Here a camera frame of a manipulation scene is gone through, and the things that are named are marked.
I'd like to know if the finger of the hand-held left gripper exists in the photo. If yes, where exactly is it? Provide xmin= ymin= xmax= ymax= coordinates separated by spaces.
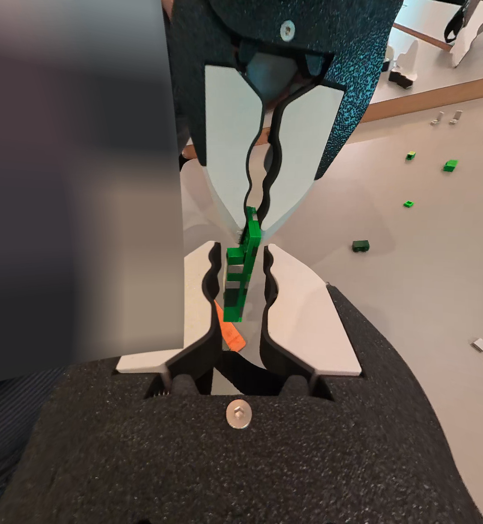
xmin=260 ymin=83 xmax=345 ymax=243
xmin=204 ymin=63 xmax=265 ymax=240

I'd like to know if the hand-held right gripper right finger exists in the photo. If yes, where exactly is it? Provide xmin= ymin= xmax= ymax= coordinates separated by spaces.
xmin=259 ymin=243 xmax=363 ymax=394

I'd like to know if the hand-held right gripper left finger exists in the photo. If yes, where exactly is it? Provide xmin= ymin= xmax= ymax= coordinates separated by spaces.
xmin=115 ymin=241 xmax=223 ymax=394

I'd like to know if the green and white brick assembly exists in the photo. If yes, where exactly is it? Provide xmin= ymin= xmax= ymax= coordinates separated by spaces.
xmin=223 ymin=206 xmax=263 ymax=323

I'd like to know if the grey desk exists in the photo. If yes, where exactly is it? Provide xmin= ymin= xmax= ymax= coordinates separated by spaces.
xmin=180 ymin=94 xmax=483 ymax=524

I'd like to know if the orange plastic piece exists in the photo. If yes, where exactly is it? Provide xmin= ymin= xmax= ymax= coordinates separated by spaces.
xmin=215 ymin=301 xmax=246 ymax=353

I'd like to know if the white and black holder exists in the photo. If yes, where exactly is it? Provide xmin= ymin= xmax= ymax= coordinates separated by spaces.
xmin=388 ymin=39 xmax=420 ymax=90

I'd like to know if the wooden table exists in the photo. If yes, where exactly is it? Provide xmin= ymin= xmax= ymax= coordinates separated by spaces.
xmin=360 ymin=0 xmax=483 ymax=123

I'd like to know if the white pistol grip with loops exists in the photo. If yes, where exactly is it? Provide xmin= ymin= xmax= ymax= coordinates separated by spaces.
xmin=444 ymin=0 xmax=483 ymax=68

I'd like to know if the striped blue clothing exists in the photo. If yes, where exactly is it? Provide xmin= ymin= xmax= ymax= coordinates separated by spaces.
xmin=0 ymin=366 xmax=68 ymax=496

